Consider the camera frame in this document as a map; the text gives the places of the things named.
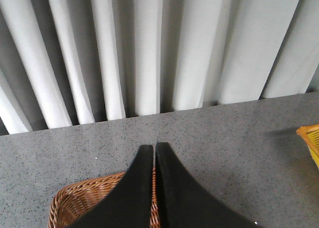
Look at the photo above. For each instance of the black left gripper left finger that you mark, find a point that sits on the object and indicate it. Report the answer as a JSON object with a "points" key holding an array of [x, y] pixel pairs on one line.
{"points": [[128, 205]]}

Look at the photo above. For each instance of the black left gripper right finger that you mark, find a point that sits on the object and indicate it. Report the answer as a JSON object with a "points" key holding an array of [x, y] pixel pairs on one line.
{"points": [[183, 202]]}

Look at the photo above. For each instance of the brown wicker basket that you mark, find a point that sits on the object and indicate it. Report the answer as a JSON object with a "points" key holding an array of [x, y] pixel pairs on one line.
{"points": [[75, 200]]}

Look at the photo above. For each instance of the yellow woven basket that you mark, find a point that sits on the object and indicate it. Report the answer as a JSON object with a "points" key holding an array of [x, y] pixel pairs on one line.
{"points": [[310, 135]]}

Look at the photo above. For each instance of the grey pleated curtain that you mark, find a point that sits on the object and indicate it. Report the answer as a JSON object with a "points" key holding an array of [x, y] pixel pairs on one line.
{"points": [[71, 62]]}

